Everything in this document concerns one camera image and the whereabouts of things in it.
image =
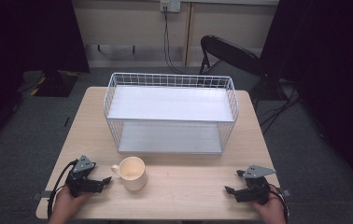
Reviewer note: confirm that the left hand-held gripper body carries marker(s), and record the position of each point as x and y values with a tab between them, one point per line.
79	182

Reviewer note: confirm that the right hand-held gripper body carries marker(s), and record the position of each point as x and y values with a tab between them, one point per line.
254	189

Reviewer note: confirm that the cream ceramic cup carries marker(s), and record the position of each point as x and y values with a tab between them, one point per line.
132	175

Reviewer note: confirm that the person's left hand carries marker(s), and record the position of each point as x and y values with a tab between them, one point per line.
67	202

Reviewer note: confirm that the person's right hand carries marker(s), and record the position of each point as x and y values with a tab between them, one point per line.
271	210

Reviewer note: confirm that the black stand base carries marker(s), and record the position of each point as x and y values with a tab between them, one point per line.
54	84

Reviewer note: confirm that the black folding chair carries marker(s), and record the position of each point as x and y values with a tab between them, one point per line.
232	56

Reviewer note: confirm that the dark curtain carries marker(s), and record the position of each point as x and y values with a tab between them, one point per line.
330	77
25	37

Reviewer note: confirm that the grey table edge bracket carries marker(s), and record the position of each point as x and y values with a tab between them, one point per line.
40	195
286	192

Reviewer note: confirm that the white wall socket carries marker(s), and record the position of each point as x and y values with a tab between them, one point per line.
170	5

